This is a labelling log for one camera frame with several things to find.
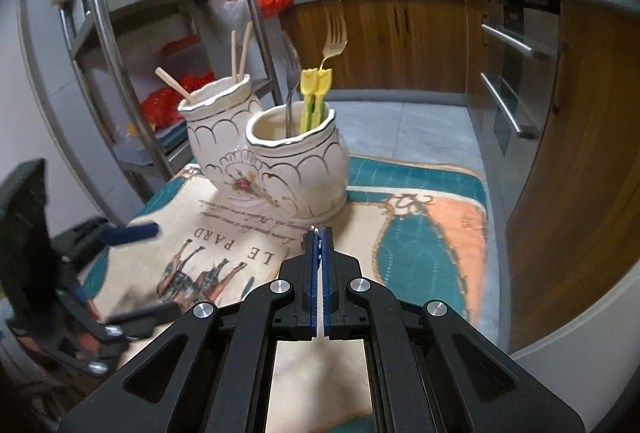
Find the wooden kitchen cabinets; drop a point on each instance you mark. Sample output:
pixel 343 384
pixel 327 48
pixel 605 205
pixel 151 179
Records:
pixel 400 43

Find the printed quilted table mat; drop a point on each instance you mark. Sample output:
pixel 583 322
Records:
pixel 425 233

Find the gold fork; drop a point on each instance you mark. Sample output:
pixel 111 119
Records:
pixel 336 40

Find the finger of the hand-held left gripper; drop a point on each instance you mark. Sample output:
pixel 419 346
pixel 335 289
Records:
pixel 145 315
pixel 132 234

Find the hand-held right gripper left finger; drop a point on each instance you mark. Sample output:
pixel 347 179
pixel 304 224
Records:
pixel 313 258

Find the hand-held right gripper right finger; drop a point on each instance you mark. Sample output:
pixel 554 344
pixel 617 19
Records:
pixel 326 258

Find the silver fork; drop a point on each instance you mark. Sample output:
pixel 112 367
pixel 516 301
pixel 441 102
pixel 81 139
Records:
pixel 289 108

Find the white plastic bag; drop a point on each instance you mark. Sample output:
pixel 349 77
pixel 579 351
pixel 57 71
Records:
pixel 232 15

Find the metal storage rack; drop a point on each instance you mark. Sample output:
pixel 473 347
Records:
pixel 95 13

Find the white floral ceramic utensil holder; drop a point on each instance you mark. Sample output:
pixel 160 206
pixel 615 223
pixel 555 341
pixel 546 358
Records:
pixel 300 173

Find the large orange plastic bag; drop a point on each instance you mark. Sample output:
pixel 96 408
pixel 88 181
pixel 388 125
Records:
pixel 160 105

